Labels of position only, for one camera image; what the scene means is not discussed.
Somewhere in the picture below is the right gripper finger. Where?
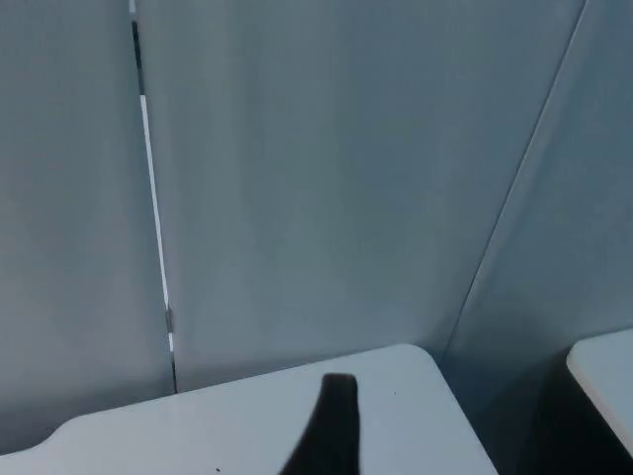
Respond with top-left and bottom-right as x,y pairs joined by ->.
278,372 -> 366,475

